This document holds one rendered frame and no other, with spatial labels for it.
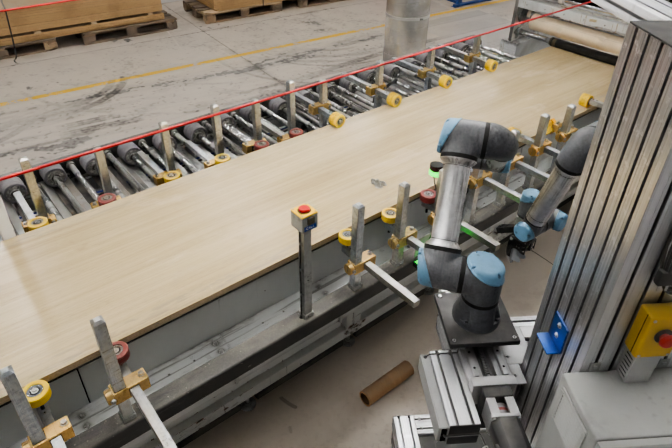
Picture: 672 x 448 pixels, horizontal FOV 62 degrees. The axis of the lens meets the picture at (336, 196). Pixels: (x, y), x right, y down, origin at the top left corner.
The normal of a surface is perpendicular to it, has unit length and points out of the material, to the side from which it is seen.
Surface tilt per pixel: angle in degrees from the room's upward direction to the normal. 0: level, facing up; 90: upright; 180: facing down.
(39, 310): 0
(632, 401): 0
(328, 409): 0
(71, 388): 90
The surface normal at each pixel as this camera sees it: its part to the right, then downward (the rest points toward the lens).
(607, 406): 0.02, -0.83
